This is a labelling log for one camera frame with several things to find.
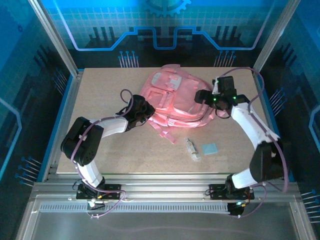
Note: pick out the glue tube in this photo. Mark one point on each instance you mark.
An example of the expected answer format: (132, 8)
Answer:
(192, 148)

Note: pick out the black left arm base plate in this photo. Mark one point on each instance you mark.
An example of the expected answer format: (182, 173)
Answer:
(112, 190)

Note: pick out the aluminium table side rail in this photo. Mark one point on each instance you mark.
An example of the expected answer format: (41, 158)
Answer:
(65, 112)

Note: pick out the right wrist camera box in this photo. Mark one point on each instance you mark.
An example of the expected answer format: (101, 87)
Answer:
(215, 87)

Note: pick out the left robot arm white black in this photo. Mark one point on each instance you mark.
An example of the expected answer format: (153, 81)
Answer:
(112, 126)

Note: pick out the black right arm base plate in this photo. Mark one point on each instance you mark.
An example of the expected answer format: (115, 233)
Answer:
(217, 191)

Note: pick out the aluminium frame post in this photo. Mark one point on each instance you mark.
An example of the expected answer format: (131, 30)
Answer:
(272, 37)
(57, 42)

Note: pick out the small black controller box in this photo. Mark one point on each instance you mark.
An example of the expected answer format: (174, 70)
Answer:
(235, 208)

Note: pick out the light blue sticky note pad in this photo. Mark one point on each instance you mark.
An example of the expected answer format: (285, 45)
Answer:
(209, 149)

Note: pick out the aluminium frame rail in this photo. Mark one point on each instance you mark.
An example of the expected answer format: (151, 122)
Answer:
(162, 186)

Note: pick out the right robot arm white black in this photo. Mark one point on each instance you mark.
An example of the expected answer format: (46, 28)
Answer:
(247, 125)

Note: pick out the pink backpack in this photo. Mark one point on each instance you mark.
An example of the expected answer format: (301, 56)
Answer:
(180, 100)

